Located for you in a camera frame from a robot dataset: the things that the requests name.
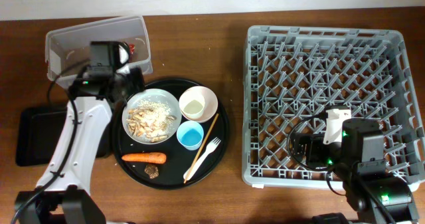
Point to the wooden chopstick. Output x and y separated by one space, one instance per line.
201 147

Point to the grey dishwasher rack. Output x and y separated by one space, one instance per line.
293 73

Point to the pink bowl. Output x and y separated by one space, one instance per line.
198 103

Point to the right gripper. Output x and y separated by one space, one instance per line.
315 141

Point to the blue cup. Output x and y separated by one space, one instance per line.
190 135

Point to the grey plate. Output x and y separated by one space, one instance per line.
156 95

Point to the white plastic fork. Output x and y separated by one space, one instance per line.
211 147

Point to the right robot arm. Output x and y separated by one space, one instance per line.
376 195

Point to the brown walnut shell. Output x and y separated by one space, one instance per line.
152 171

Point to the black rectangular tray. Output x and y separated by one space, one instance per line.
40 129

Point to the red snack wrapper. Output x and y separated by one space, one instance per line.
131 48

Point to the black round tray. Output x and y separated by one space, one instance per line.
178 159

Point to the peanut shells and rice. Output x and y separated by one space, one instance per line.
149 122

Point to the orange carrot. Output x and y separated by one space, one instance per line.
152 158

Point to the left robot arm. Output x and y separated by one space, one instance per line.
62 194

